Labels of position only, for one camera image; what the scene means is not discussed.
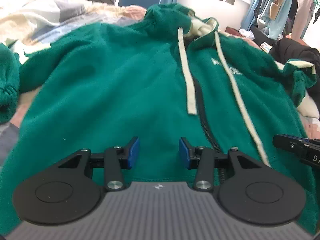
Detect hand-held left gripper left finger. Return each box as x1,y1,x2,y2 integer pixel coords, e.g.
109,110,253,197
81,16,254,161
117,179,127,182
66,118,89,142
57,137,140,191

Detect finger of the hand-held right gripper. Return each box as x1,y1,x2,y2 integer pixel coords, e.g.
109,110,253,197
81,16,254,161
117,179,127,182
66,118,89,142
272,134,311,161

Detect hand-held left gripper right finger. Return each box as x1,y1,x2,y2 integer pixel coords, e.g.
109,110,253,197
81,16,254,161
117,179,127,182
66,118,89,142
179,137,264,192

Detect green hoodie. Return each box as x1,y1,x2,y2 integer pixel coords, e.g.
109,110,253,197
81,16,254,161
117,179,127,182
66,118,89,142
0,3,320,235

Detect black puffer jacket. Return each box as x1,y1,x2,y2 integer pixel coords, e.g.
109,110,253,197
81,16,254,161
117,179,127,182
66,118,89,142
269,37,320,97

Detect light blue hanging garment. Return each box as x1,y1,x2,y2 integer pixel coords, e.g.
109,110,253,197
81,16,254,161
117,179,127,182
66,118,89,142
269,0,297,40

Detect red nightstand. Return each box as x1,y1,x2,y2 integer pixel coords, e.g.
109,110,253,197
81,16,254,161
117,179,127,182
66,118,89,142
225,26,254,39

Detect pink hanging garment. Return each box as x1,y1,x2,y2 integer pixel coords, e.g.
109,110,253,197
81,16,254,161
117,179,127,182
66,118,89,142
291,0,316,40

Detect teal hanging garment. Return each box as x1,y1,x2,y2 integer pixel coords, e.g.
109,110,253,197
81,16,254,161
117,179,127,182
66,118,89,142
310,0,320,24

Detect patchwork quilt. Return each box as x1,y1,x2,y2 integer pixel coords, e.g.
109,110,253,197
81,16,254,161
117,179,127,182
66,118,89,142
0,0,320,155

